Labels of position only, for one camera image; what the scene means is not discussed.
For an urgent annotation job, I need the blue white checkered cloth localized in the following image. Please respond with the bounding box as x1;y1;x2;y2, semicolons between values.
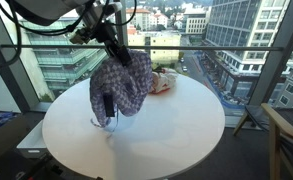
88;49;154;128

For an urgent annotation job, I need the grey slanted window column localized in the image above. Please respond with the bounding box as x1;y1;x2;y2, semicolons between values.
0;3;40;114
248;0;293;107

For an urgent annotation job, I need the small dark flashlight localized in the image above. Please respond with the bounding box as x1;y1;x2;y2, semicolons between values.
102;94;116;118

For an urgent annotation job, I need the grey window handrail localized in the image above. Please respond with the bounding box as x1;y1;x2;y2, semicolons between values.
0;44;293;53

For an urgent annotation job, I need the wooden chair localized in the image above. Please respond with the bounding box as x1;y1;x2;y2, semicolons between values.
232;102;293;180

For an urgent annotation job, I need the red plate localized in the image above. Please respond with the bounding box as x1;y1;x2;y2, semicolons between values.
148;85;171;95

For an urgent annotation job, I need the red and white cloth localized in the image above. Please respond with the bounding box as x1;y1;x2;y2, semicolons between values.
148;67;179;94

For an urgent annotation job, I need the grey vertical window mullion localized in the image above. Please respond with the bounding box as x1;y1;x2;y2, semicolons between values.
114;0;131;51

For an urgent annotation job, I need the brown box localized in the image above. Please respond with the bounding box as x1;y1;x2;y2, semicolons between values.
0;114;30;168

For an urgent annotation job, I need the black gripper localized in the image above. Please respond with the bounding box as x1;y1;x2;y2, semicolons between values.
85;1;133;67

